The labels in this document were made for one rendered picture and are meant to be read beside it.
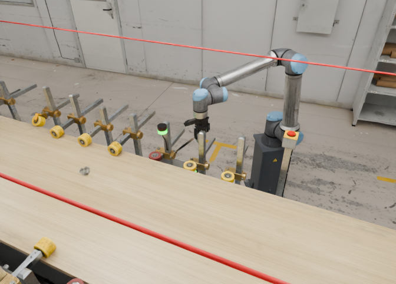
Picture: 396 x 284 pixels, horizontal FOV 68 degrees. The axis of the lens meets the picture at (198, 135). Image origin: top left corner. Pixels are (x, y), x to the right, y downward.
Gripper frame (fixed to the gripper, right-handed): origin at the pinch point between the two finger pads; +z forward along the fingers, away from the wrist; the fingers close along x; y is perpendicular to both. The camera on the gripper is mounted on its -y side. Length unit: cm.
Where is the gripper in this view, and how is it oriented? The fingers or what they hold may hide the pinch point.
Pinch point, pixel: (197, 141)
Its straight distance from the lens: 195.0
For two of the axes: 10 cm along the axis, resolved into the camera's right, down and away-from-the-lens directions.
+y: 9.2, 2.2, -3.3
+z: 0.1, 8.1, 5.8
